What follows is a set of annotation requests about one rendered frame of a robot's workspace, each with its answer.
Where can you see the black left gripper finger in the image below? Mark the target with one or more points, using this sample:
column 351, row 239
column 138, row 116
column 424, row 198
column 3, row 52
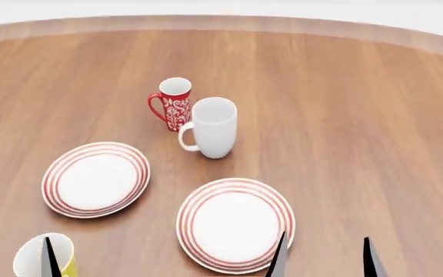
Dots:
column 48, row 265

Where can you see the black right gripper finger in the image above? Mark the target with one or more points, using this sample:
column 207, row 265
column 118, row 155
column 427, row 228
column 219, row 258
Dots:
column 371, row 267
column 280, row 264

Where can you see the yellow and white mug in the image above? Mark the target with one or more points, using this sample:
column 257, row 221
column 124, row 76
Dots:
column 27, row 258

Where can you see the white plate with red rings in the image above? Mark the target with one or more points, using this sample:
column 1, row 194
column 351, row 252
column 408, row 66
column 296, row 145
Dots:
column 235, row 226
column 96, row 180

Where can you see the plain white mug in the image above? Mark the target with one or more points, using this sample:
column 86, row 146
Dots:
column 215, row 131

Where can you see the red patterned mug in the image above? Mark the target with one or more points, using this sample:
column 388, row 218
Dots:
column 176, row 111

